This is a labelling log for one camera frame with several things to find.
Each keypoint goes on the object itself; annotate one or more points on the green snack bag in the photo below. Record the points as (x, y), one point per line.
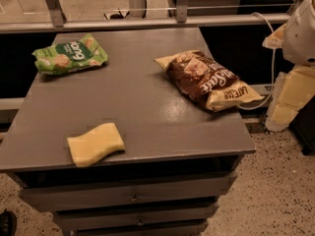
(70, 57)

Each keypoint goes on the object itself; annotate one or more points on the metal railing frame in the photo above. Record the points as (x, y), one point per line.
(90, 15)

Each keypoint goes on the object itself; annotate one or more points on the brown chip bag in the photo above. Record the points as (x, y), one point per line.
(205, 81)

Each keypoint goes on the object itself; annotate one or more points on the yellow sponge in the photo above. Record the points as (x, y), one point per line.
(95, 145)

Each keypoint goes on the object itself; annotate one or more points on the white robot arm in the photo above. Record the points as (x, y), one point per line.
(293, 90)

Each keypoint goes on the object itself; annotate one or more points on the bottom grey drawer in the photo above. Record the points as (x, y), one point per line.
(176, 228)

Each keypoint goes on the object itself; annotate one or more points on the top grey drawer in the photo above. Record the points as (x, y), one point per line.
(130, 192)

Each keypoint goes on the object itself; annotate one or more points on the grey drawer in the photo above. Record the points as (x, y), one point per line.
(136, 217)
(130, 192)
(176, 228)

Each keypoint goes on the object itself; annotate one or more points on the middle grey drawer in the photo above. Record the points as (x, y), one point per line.
(136, 217)

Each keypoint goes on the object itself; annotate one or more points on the grey drawer cabinet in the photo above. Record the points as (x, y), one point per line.
(164, 133)

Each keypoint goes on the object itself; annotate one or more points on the black shoe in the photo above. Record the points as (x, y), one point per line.
(8, 223)

